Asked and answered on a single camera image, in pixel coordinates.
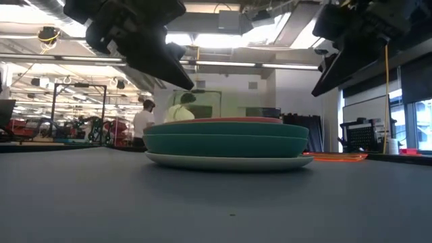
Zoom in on clear orange plastic plate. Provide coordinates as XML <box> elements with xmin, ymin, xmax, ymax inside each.
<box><xmin>302</xmin><ymin>152</ymin><xmax>369</xmax><ymax>163</ymax></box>

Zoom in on pink plastic plate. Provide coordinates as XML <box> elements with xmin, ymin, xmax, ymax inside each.
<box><xmin>164</xmin><ymin>116</ymin><xmax>284</xmax><ymax>125</ymax></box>

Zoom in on person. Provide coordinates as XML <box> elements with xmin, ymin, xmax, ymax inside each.
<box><xmin>163</xmin><ymin>92</ymin><xmax>197</xmax><ymax>124</ymax></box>
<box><xmin>132</xmin><ymin>99</ymin><xmax>157</xmax><ymax>148</ymax></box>

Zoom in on black monitor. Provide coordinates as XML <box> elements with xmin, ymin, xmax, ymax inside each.
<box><xmin>0</xmin><ymin>99</ymin><xmax>17</xmax><ymax>130</ymax></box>

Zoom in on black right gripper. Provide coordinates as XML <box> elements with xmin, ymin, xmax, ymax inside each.
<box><xmin>310</xmin><ymin>0</ymin><xmax>420</xmax><ymax>98</ymax></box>

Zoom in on red tray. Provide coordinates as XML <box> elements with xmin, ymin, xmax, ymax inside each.
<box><xmin>399</xmin><ymin>147</ymin><xmax>423</xmax><ymax>157</ymax></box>

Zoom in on yellow hanging cable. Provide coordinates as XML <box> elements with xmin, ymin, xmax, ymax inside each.
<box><xmin>382</xmin><ymin>43</ymin><xmax>390</xmax><ymax>155</ymax></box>

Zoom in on black perforated cart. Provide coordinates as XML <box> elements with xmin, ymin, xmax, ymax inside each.
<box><xmin>338</xmin><ymin>117</ymin><xmax>389</xmax><ymax>153</ymax></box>

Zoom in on white plastic plate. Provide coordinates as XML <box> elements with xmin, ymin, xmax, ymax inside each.
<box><xmin>144</xmin><ymin>150</ymin><xmax>315</xmax><ymax>172</ymax></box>

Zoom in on black metal frame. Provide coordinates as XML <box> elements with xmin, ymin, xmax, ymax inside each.
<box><xmin>50</xmin><ymin>82</ymin><xmax>108</xmax><ymax>146</ymax></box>

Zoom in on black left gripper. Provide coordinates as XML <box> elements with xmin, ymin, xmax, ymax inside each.
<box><xmin>63</xmin><ymin>0</ymin><xmax>195</xmax><ymax>91</ymax></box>

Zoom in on grey ceiling duct box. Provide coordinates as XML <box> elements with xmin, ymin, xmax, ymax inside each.
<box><xmin>217</xmin><ymin>9</ymin><xmax>254</xmax><ymax>35</ymax></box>

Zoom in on teal plastic plate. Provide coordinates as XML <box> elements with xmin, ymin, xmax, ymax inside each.
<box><xmin>142</xmin><ymin>133</ymin><xmax>309</xmax><ymax>159</ymax></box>
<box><xmin>144</xmin><ymin>121</ymin><xmax>310</xmax><ymax>140</ymax></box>

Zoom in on black panel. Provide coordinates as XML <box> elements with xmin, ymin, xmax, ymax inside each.
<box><xmin>282</xmin><ymin>113</ymin><xmax>324</xmax><ymax>153</ymax></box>

